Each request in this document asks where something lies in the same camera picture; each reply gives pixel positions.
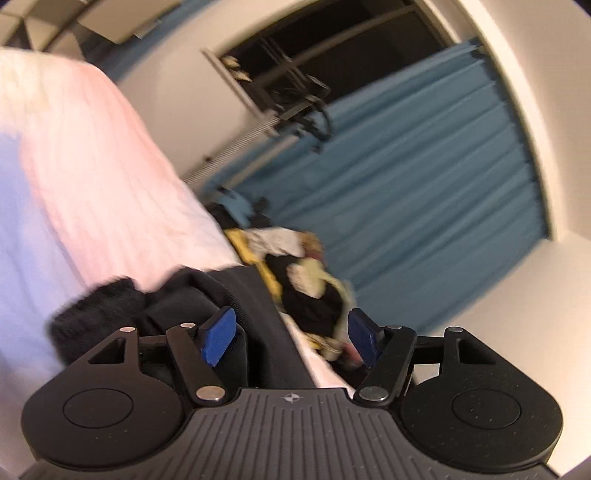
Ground beige board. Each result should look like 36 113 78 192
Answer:
76 0 182 46

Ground black clamp with white cable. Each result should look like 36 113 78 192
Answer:
182 76 334 185

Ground dark navy pants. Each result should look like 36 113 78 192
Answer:
139 265 319 391

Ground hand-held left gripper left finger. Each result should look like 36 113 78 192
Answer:
87 306 238 408

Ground pile of mixed clothes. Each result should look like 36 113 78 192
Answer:
222 225 358 377

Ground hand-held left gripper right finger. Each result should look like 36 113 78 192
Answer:
348 307 498 409

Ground small blue cloth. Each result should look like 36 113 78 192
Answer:
210 185 273 229

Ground dark window opening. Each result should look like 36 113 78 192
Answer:
202 0 465 121

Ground black fuzzy garment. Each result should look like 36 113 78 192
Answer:
46 276 147 365

